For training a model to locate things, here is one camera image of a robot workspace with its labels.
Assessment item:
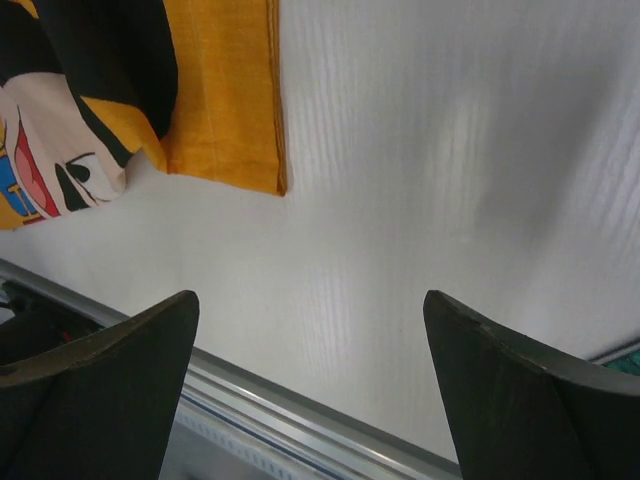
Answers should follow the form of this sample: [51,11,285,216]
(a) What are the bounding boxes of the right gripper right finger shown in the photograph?
[423,290,639,479]

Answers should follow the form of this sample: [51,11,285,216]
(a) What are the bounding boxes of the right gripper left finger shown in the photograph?
[1,291,199,479]

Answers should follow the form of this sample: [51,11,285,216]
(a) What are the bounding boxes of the orange cartoon mouse placemat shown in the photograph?
[1,1,287,230]

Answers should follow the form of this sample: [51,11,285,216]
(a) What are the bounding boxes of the fork with teal handle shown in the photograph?
[598,349,640,376]

